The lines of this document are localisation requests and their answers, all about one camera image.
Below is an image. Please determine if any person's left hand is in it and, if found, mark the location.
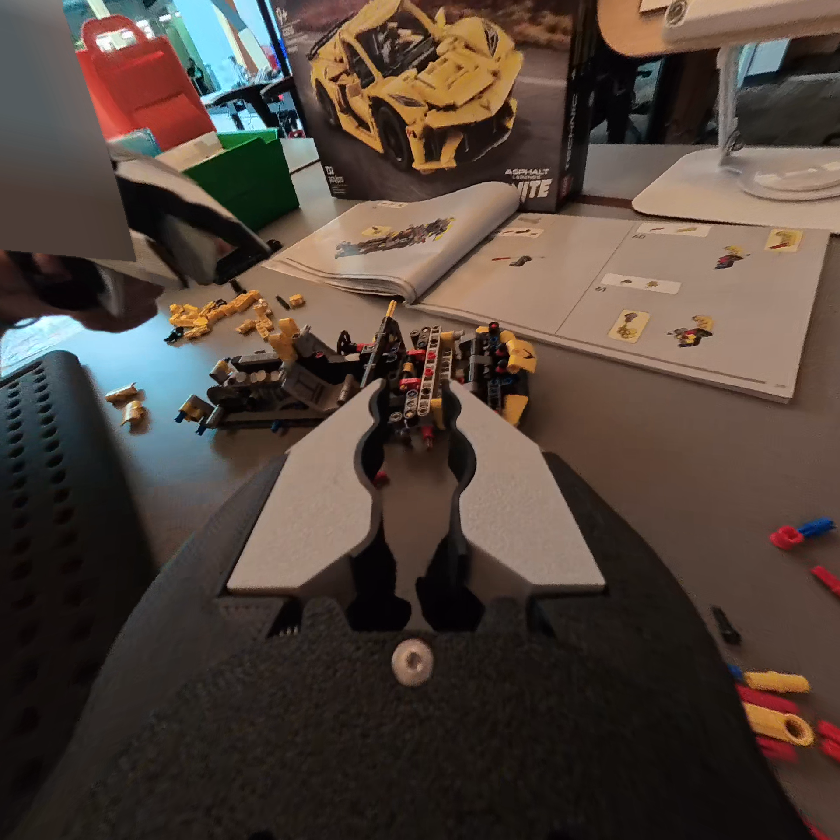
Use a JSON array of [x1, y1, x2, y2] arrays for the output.
[[0, 252, 165, 334]]

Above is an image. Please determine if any pile of yellow lego parts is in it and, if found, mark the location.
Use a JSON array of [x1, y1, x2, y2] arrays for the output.
[[167, 289, 308, 345]]

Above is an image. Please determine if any black perforated chair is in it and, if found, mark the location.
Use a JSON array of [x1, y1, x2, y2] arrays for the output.
[[0, 351, 155, 840]]

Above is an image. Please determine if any lego set box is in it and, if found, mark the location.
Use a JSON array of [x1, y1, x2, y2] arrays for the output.
[[283, 0, 601, 214]]

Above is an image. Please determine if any red plastic container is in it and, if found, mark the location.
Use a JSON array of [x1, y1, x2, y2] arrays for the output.
[[75, 16, 217, 152]]

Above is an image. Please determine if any white stand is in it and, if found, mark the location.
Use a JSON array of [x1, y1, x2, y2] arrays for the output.
[[632, 0, 840, 235]]

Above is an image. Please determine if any lego instruction booklet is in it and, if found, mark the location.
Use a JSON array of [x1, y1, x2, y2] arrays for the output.
[[262, 180, 831, 403]]

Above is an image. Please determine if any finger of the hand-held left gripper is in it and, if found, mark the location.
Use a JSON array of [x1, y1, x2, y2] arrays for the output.
[[112, 150, 265, 253], [141, 220, 221, 290]]

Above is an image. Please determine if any lego car model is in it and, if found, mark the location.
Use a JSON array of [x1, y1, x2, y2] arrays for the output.
[[174, 298, 539, 460]]

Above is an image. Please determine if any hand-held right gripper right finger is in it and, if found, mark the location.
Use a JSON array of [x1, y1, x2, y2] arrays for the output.
[[449, 381, 605, 601]]

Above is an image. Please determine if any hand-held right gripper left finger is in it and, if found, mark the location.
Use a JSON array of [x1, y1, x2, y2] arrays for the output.
[[226, 379, 388, 595]]

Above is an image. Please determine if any pile of red blue pins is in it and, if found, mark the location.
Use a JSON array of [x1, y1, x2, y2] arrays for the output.
[[712, 517, 840, 840]]

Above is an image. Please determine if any green plastic bin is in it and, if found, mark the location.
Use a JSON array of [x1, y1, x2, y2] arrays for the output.
[[180, 128, 299, 232]]

